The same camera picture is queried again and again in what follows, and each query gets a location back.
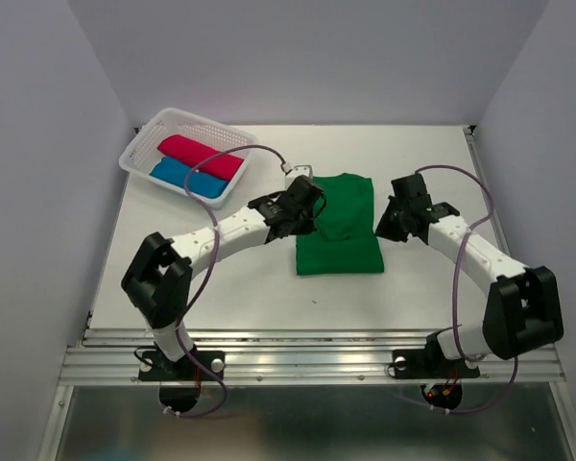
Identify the rolled red t shirt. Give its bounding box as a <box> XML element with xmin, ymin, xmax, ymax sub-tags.
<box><xmin>157</xmin><ymin>134</ymin><xmax>244</xmax><ymax>182</ymax></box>

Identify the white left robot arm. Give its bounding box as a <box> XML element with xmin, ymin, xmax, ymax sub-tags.
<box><xmin>121</xmin><ymin>175</ymin><xmax>326</xmax><ymax>378</ymax></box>

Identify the aluminium frame rail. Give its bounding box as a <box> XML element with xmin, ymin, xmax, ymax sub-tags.
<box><xmin>57</xmin><ymin>328</ymin><xmax>567</xmax><ymax>385</ymax></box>

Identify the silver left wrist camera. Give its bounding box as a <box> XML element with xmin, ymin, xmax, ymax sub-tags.
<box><xmin>284</xmin><ymin>164</ymin><xmax>313</xmax><ymax>189</ymax></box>

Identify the rolled blue t shirt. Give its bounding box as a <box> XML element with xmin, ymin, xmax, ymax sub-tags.
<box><xmin>150</xmin><ymin>157</ymin><xmax>228</xmax><ymax>199</ymax></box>

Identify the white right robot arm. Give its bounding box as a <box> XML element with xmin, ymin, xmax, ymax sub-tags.
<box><xmin>375</xmin><ymin>173</ymin><xmax>564</xmax><ymax>379</ymax></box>

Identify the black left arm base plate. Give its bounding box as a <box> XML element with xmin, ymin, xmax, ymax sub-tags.
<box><xmin>133</xmin><ymin>347</ymin><xmax>226</xmax><ymax>382</ymax></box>

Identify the white perforated plastic basket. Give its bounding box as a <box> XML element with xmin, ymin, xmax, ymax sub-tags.
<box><xmin>118</xmin><ymin>108</ymin><xmax>257</xmax><ymax>209</ymax></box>

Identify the green t shirt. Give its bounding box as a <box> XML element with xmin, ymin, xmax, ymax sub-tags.
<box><xmin>296</xmin><ymin>173</ymin><xmax>385</xmax><ymax>277</ymax></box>

